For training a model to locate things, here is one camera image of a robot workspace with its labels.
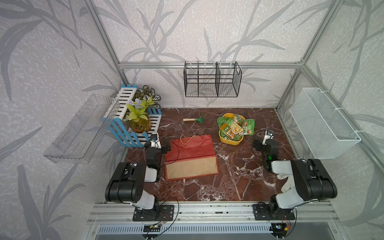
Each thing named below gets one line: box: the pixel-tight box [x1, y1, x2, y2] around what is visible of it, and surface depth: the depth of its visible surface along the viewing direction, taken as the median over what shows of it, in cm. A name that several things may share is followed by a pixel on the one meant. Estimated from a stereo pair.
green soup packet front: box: [219, 118, 244, 140], surface depth 101 cm
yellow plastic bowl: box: [219, 113, 245, 146], surface depth 98 cm
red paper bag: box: [165, 133, 220, 182], surface depth 90 cm
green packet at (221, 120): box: [217, 116, 229, 128], surface depth 104 cm
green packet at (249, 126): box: [243, 118, 256, 136], surface depth 100 cm
